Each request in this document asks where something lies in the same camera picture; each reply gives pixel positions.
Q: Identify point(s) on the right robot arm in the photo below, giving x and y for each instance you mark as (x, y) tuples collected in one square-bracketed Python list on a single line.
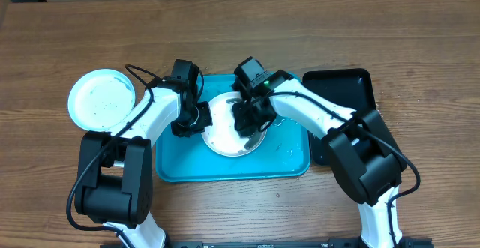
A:
[(362, 153)]

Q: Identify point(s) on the green scrubbing sponge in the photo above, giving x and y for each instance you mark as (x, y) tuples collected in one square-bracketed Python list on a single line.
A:
[(253, 141)]

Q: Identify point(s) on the teal plastic tray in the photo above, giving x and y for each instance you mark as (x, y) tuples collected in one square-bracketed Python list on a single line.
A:
[(284, 152)]

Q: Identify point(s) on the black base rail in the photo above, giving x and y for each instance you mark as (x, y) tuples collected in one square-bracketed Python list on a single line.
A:
[(405, 242)]

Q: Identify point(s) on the black plastic tray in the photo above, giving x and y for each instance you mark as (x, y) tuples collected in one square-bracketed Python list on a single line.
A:
[(350, 88)]

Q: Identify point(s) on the white plate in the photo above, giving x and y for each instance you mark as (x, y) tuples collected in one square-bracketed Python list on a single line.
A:
[(221, 136)]

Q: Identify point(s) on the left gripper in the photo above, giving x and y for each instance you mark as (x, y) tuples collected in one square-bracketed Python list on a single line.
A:
[(205, 120)]

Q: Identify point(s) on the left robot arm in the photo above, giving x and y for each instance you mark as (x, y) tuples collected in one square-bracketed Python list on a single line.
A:
[(114, 187)]

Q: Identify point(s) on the light blue plate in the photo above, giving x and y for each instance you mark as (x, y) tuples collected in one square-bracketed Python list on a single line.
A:
[(100, 99)]

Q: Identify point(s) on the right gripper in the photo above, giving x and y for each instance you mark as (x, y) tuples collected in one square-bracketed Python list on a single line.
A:
[(247, 124)]

